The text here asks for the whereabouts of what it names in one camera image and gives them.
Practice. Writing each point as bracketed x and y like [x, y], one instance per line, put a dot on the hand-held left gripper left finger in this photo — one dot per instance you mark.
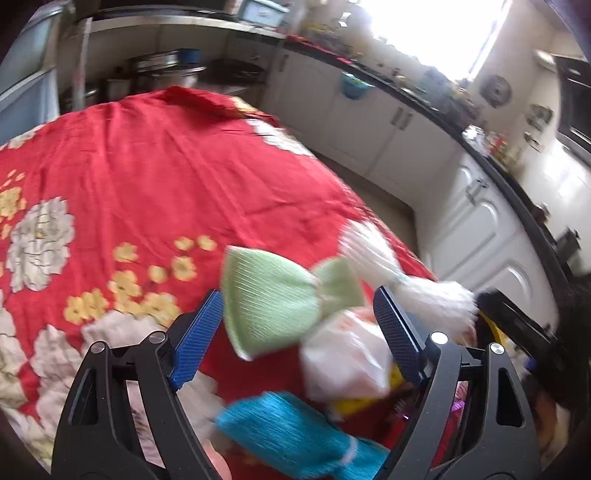
[196, 344]

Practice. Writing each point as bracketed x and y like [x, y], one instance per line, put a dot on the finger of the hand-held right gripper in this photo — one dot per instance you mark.
[512, 318]

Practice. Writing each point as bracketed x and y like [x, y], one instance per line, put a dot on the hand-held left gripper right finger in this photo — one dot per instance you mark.
[397, 337]

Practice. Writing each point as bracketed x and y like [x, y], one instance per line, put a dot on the white candy-shaped wrapper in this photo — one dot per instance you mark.
[434, 295]

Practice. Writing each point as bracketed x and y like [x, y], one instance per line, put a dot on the white plastic packet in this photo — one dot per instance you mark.
[341, 355]

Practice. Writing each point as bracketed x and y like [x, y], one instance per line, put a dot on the green candy-shaped wrapper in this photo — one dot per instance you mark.
[263, 300]

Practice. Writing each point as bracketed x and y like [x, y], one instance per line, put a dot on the yellow packet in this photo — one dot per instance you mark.
[351, 407]

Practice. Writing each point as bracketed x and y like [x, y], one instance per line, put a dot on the blue candy-shaped wrapper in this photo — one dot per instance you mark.
[286, 429]

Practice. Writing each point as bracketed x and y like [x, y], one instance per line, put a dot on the red floral blanket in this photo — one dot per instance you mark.
[161, 184]

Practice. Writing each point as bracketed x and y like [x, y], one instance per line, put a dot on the black kitchen countertop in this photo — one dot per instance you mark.
[466, 134]

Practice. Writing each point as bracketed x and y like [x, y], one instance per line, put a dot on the white kitchen cabinets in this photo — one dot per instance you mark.
[415, 138]

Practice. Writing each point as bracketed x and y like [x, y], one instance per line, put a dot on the hanging kitchen utensils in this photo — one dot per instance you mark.
[539, 117]

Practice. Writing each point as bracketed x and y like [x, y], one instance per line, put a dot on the blue bowl on cabinet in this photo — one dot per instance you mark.
[355, 85]

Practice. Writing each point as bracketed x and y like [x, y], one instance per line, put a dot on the black wok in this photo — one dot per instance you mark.
[235, 71]

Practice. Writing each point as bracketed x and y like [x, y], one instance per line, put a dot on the blue tin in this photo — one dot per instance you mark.
[189, 57]

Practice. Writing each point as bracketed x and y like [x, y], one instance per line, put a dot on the window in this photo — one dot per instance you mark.
[438, 32]

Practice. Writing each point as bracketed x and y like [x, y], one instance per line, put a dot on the metal shelf rack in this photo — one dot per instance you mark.
[184, 23]

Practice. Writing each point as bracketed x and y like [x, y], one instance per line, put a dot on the grey plastic drawer cabinet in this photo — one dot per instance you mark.
[27, 69]

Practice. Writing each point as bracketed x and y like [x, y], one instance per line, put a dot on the blue-grey plastic box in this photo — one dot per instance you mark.
[261, 13]

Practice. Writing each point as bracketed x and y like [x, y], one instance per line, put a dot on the dark wall appliance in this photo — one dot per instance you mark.
[575, 101]

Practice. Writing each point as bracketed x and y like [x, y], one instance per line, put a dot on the wall fan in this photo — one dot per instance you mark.
[495, 91]

